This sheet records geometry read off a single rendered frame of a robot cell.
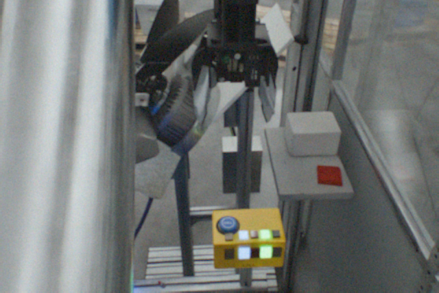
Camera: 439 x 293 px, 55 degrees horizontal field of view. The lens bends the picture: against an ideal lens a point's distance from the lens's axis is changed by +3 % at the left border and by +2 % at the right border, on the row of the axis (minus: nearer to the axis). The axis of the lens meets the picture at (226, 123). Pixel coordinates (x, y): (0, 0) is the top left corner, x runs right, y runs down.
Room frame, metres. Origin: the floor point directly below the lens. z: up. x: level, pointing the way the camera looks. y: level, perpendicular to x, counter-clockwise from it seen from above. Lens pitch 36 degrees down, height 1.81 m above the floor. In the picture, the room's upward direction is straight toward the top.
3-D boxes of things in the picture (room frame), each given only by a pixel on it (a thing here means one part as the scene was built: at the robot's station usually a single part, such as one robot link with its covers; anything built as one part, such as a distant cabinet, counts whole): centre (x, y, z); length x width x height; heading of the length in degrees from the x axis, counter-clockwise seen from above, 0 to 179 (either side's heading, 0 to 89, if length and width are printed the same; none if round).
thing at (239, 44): (0.45, -0.01, 1.62); 0.09 x 0.08 x 0.12; 3
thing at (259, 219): (0.62, -0.05, 1.02); 0.16 x 0.10 x 0.11; 93
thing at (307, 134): (1.19, -0.30, 0.92); 0.17 x 0.16 x 0.11; 93
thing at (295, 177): (1.11, -0.28, 0.85); 0.36 x 0.24 x 0.03; 3
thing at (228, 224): (0.62, 0.00, 1.08); 0.04 x 0.04 x 0.02
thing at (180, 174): (1.11, 0.17, 0.46); 0.09 x 0.05 x 0.91; 3
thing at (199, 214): (1.12, 0.05, 0.56); 0.19 x 0.04 x 0.04; 93
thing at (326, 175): (1.01, -0.34, 0.87); 0.08 x 0.08 x 0.02; 82
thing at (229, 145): (1.21, -0.06, 0.73); 0.15 x 0.09 x 0.22; 93
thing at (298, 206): (1.11, -0.28, 0.42); 0.04 x 0.04 x 0.83; 3
